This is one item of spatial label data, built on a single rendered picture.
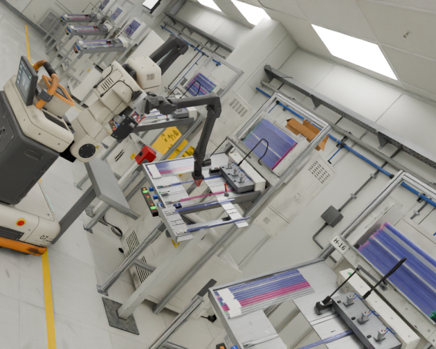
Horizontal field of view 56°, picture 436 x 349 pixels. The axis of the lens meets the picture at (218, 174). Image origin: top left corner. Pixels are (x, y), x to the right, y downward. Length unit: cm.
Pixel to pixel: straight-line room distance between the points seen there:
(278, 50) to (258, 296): 473
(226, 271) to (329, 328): 137
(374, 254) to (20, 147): 189
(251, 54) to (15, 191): 447
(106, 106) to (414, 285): 189
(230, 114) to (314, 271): 234
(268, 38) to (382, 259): 452
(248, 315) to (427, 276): 86
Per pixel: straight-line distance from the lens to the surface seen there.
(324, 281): 239
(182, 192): 298
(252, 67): 629
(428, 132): 457
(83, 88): 726
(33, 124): 225
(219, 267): 328
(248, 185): 298
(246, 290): 224
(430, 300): 218
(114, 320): 287
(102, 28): 863
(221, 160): 343
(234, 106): 434
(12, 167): 235
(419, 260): 225
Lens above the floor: 141
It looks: 6 degrees down
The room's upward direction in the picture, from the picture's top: 43 degrees clockwise
